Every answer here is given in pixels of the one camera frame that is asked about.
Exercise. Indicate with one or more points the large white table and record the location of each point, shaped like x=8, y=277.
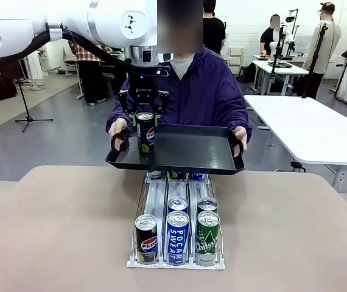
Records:
x=307, y=127

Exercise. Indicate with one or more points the black camera stand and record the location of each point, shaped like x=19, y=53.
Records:
x=278, y=45

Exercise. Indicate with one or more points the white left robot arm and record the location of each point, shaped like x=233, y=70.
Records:
x=9, y=30

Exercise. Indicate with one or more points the person's left hand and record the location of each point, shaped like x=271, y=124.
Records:
x=241, y=133

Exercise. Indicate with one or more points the black microphone stand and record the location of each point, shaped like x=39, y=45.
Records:
x=28, y=117

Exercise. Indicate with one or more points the person's right forearm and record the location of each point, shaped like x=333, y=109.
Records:
x=115, y=112

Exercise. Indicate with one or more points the person in black t-shirt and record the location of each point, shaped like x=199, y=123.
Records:
x=213, y=30

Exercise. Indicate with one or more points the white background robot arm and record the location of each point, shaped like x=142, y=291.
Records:
x=273, y=45

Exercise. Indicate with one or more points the blue Pocari Sweat can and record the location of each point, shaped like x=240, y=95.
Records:
x=178, y=205
x=178, y=240
x=198, y=175

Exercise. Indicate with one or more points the small white cabinet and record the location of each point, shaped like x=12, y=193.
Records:
x=50, y=57

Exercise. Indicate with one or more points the black box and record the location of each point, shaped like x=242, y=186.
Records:
x=248, y=74

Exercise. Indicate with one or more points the person in dark hooded jacket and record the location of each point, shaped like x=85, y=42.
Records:
x=204, y=91

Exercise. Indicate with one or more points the person in plaid shirt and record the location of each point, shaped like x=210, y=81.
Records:
x=92, y=82

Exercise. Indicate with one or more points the person in black polo shirt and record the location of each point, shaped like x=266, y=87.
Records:
x=266, y=38

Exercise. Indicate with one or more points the person's right hand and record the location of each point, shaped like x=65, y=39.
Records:
x=118, y=125

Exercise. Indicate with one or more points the tall black tripod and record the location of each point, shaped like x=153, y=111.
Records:
x=313, y=61

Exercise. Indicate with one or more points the person's left forearm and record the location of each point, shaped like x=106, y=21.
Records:
x=245, y=118

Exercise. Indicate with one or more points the long white work table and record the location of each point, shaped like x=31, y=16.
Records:
x=295, y=70

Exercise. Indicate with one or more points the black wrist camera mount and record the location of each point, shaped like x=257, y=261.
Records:
x=149, y=70

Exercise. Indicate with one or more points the white shelf cart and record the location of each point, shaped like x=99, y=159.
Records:
x=236, y=61

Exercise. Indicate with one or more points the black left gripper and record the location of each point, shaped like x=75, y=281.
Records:
x=143, y=88

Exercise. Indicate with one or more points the white can dispenser rack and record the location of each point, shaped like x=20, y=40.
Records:
x=156, y=197

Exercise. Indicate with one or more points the black plastic serving tray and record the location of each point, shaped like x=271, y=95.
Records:
x=185, y=149

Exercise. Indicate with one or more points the black bag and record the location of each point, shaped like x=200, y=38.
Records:
x=3, y=85

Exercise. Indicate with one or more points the person in beige jacket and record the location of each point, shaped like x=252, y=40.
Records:
x=333, y=39

